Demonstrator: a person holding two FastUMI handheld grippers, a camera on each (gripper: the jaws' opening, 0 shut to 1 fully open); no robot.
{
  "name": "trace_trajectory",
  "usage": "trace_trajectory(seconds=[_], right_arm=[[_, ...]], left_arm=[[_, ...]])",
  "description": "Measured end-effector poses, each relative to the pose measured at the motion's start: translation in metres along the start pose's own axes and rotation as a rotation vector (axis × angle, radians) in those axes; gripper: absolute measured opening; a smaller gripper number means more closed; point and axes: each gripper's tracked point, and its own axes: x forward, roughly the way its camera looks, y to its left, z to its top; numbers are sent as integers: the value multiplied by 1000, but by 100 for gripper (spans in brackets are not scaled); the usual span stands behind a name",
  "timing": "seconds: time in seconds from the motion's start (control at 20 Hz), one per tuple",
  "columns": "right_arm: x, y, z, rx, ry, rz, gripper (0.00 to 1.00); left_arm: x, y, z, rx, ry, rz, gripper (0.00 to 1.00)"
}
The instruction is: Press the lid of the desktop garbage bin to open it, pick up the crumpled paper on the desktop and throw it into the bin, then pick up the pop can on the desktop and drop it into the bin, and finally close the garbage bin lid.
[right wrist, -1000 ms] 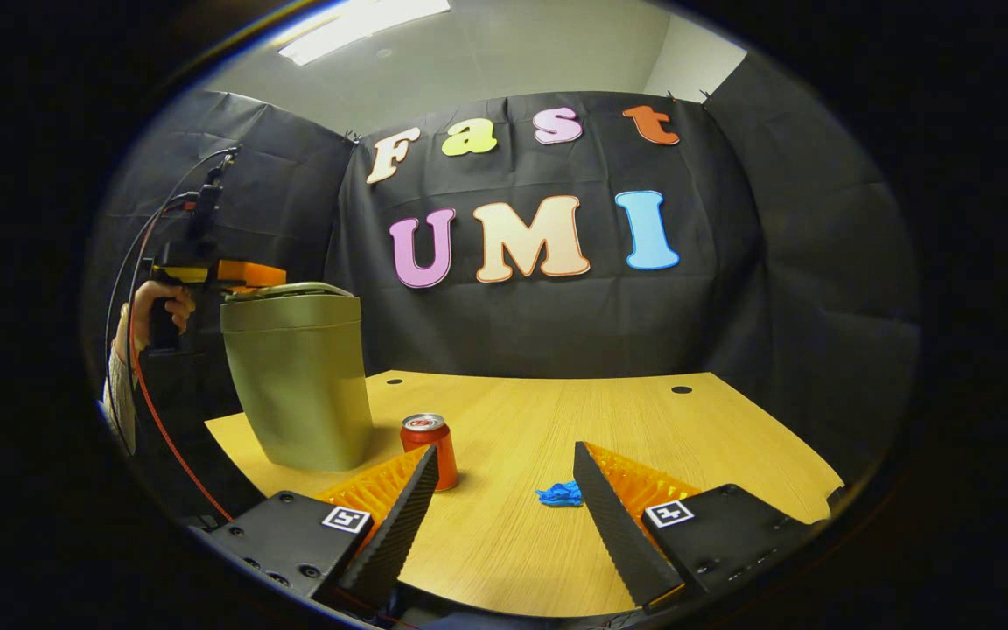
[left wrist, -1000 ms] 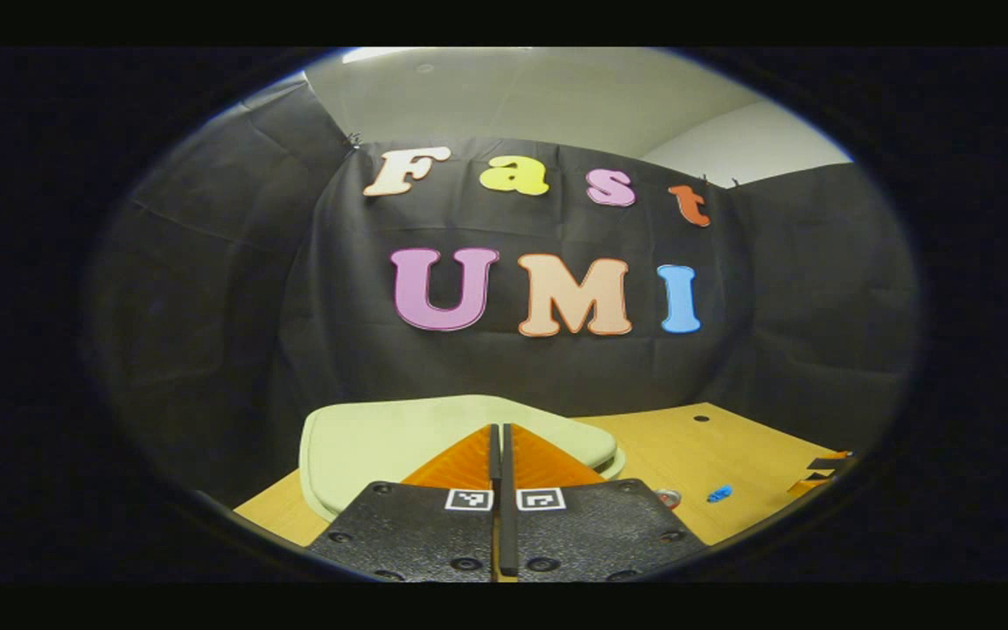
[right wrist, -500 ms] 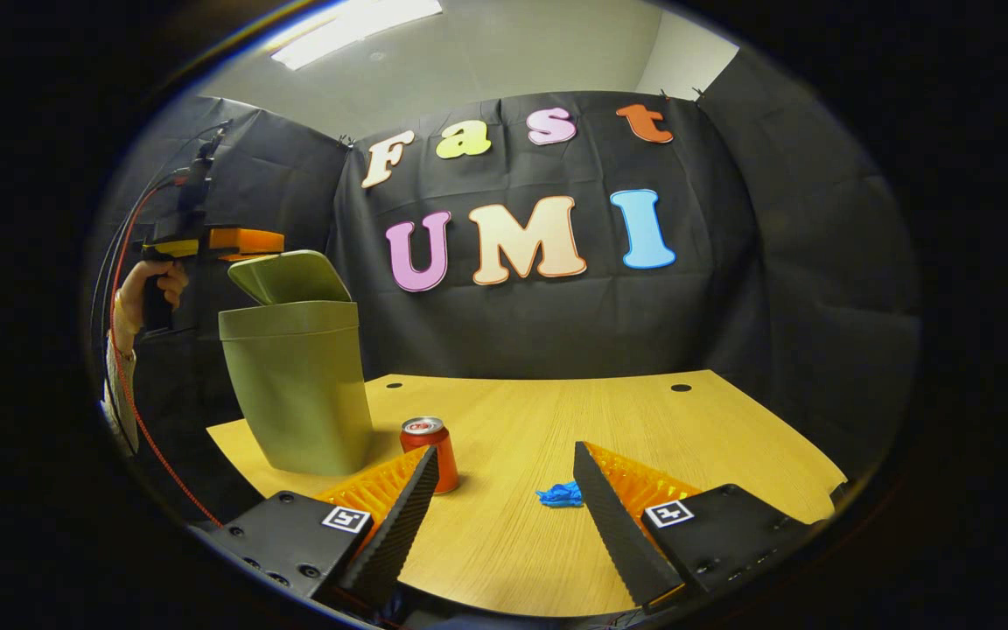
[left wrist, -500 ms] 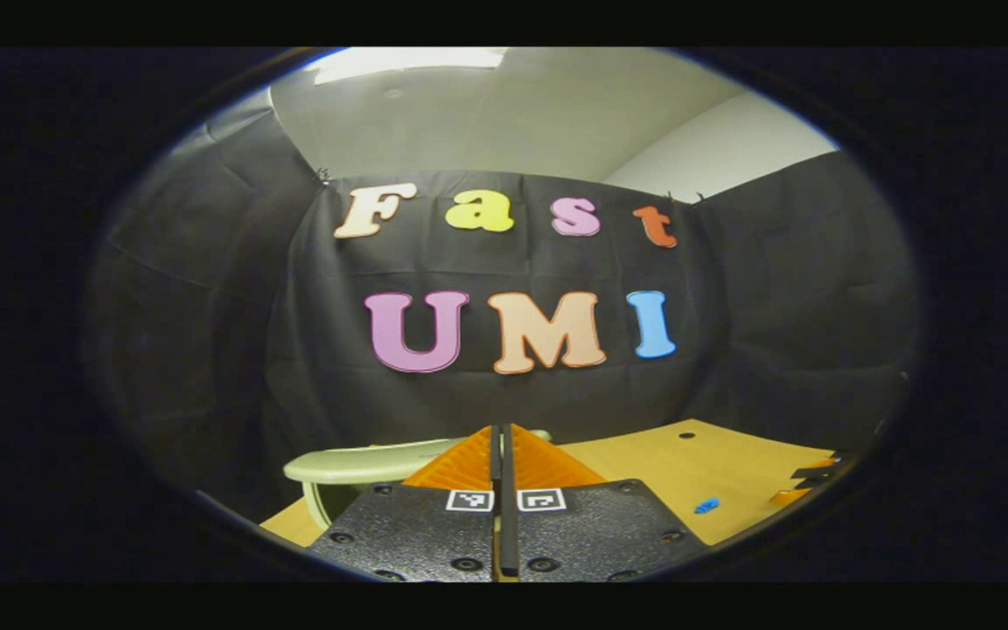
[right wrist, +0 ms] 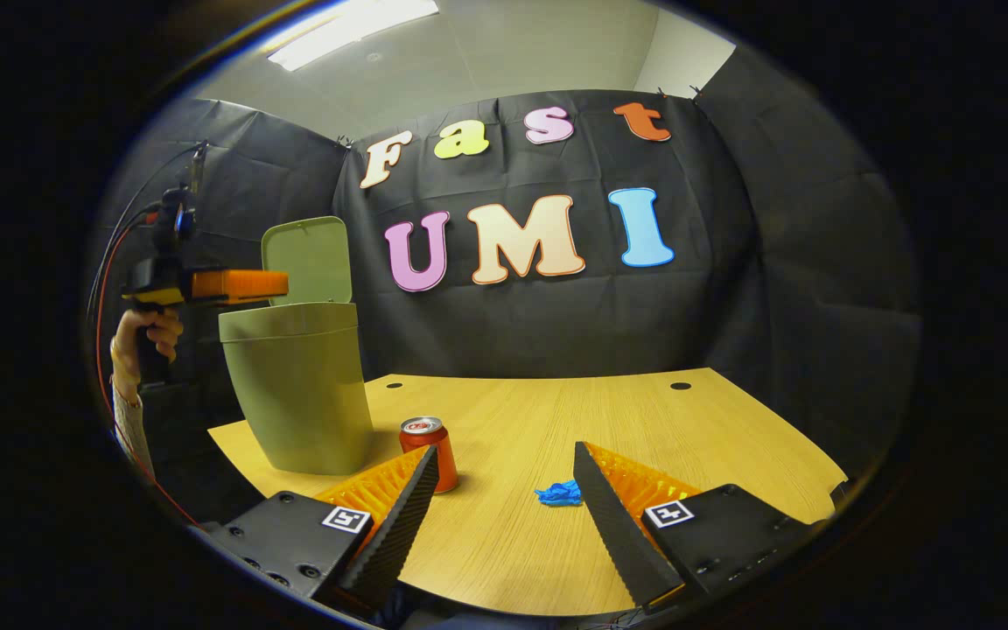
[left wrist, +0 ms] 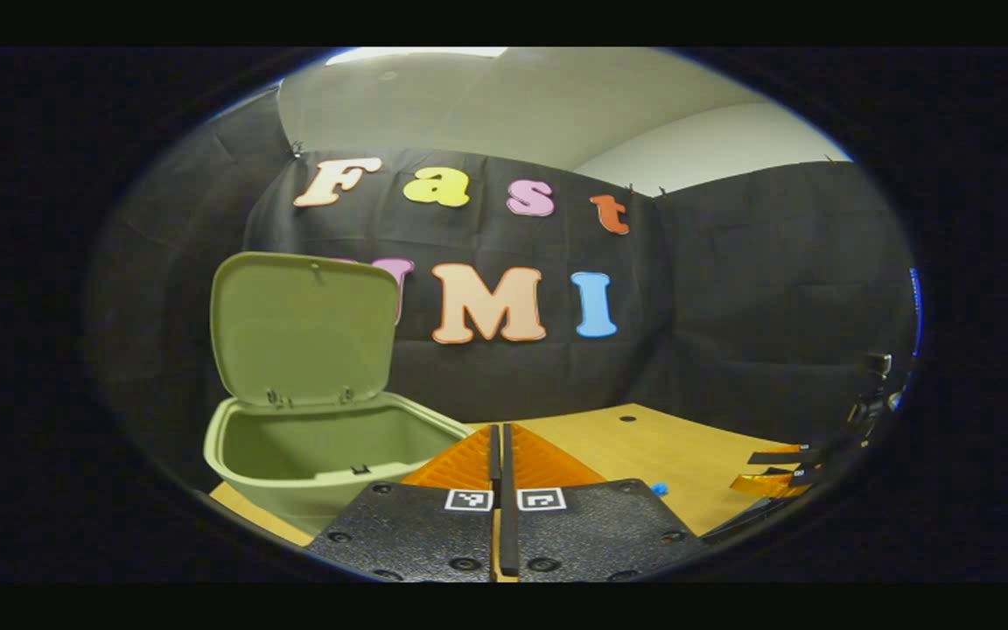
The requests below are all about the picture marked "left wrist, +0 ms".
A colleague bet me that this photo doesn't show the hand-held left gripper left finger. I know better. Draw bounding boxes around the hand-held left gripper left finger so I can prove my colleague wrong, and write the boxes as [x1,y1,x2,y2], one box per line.
[305,425,498,583]

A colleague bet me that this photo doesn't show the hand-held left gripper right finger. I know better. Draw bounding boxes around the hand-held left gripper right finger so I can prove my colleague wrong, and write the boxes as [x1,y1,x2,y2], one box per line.
[500,423,708,583]

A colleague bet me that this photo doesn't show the green desktop garbage bin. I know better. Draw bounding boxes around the green desktop garbage bin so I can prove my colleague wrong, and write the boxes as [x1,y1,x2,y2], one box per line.
[204,252,476,535]

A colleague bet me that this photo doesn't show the wooden desktop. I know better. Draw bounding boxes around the wooden desktop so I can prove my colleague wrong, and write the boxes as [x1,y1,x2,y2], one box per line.
[209,403,807,583]

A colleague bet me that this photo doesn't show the black backdrop cloth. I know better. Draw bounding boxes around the black backdrop cloth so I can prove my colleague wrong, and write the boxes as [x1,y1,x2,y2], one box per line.
[88,87,916,491]

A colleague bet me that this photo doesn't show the ceiling light panel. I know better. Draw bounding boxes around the ceiling light panel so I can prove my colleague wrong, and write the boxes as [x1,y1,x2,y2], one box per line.
[325,47,509,67]

